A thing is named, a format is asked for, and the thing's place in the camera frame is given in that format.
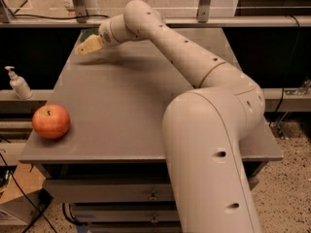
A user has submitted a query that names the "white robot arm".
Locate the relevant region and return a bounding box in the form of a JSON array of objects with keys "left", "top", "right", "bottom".
[{"left": 76, "top": 0, "right": 265, "bottom": 233}]

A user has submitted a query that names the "middle grey drawer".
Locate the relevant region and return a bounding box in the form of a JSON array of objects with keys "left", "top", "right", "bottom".
[{"left": 71, "top": 202, "right": 179, "bottom": 222}]

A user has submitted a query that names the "grey drawer cabinet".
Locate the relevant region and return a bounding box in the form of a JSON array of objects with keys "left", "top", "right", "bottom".
[{"left": 18, "top": 27, "right": 284, "bottom": 233}]

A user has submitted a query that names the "bottom grey drawer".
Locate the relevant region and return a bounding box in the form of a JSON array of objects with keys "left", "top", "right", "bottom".
[{"left": 88, "top": 222, "right": 182, "bottom": 233}]

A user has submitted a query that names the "grey drawer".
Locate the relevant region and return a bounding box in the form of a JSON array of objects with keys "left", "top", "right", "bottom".
[
  {"left": 88, "top": 222, "right": 182, "bottom": 233},
  {"left": 71, "top": 202, "right": 179, "bottom": 222},
  {"left": 42, "top": 176, "right": 259, "bottom": 204}
]

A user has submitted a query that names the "white pump soap dispenser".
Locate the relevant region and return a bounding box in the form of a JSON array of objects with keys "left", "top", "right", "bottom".
[{"left": 5, "top": 66, "right": 32, "bottom": 100}]

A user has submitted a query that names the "black cable on shelf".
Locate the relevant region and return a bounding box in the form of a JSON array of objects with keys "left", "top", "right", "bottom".
[{"left": 0, "top": 0, "right": 110, "bottom": 21}]

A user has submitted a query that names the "black cable on floor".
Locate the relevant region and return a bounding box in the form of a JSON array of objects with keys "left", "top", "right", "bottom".
[{"left": 0, "top": 136, "right": 59, "bottom": 233}]

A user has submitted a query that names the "red apple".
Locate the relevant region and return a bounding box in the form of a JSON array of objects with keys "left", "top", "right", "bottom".
[{"left": 32, "top": 104, "right": 71, "bottom": 139}]

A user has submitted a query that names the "right metal bracket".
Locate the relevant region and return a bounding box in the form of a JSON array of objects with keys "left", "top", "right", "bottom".
[{"left": 197, "top": 0, "right": 211, "bottom": 22}]

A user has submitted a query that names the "green and yellow sponge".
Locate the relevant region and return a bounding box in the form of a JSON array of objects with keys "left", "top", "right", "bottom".
[{"left": 81, "top": 28, "right": 98, "bottom": 42}]

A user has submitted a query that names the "cardboard box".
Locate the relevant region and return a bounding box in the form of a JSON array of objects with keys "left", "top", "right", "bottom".
[{"left": 0, "top": 164, "right": 51, "bottom": 226}]

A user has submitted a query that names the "left metal bracket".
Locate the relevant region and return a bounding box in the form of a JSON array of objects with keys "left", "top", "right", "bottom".
[{"left": 72, "top": 0, "right": 87, "bottom": 23}]

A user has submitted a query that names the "top grey drawer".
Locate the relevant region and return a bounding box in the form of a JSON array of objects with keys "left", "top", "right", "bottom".
[{"left": 42, "top": 176, "right": 259, "bottom": 204}]

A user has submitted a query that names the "metal bracket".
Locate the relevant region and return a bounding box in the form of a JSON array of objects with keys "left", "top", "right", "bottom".
[
  {"left": 197, "top": 0, "right": 211, "bottom": 22},
  {"left": 72, "top": 0, "right": 87, "bottom": 23}
]

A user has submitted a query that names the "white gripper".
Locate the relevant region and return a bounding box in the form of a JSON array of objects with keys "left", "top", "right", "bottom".
[{"left": 76, "top": 20, "right": 120, "bottom": 55}]

